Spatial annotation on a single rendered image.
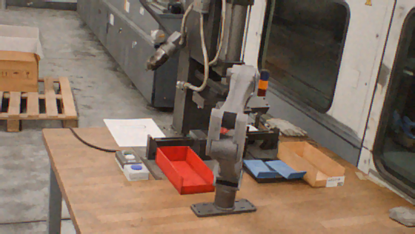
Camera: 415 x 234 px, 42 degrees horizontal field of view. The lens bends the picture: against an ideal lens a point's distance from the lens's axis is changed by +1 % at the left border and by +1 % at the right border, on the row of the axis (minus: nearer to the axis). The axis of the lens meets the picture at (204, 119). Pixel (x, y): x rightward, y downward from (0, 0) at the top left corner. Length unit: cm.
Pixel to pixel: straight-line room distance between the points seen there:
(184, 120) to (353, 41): 79
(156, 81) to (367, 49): 311
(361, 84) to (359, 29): 22
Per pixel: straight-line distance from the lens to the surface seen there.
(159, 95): 516
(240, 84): 144
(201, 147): 194
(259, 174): 184
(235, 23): 187
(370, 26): 228
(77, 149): 199
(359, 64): 232
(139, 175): 176
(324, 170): 204
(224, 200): 161
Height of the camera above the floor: 168
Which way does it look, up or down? 19 degrees down
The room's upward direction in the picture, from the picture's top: 7 degrees clockwise
